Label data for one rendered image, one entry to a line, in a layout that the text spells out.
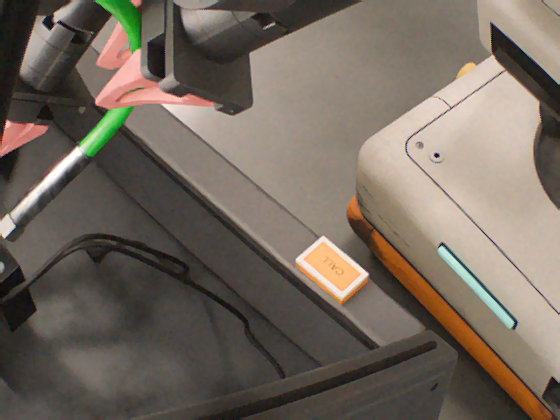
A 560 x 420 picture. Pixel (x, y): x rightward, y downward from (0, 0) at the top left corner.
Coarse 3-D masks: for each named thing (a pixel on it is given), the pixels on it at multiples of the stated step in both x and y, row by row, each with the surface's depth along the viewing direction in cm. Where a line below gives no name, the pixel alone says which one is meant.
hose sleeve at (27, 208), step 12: (72, 156) 80; (84, 156) 80; (60, 168) 81; (72, 168) 81; (84, 168) 81; (48, 180) 81; (60, 180) 81; (72, 180) 82; (36, 192) 82; (48, 192) 82; (24, 204) 82; (36, 204) 82; (12, 216) 83; (24, 216) 83; (36, 216) 83
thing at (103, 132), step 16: (96, 0) 69; (112, 0) 69; (128, 0) 71; (128, 16) 71; (128, 32) 73; (112, 112) 79; (128, 112) 79; (96, 128) 80; (112, 128) 79; (80, 144) 81; (96, 144) 80
